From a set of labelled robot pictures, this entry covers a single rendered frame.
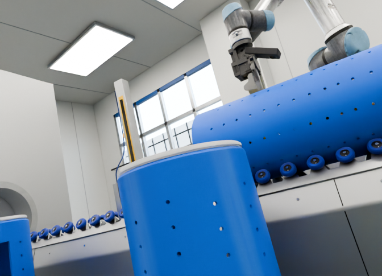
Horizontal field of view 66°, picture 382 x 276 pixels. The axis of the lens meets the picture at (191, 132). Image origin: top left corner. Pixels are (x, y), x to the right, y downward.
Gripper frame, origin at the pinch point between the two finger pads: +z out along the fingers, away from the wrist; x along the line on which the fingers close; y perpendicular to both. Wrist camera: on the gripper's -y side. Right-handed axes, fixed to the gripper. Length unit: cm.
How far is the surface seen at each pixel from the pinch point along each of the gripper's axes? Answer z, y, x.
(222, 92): -101, 92, -268
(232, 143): 19.4, 2.2, 43.0
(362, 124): 20.1, -22.6, 13.1
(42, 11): -218, 223, -110
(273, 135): 16.2, -1.0, 14.5
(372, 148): 26.3, -22.7, 12.0
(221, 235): 35, 6, 50
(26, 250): 30, 84, 32
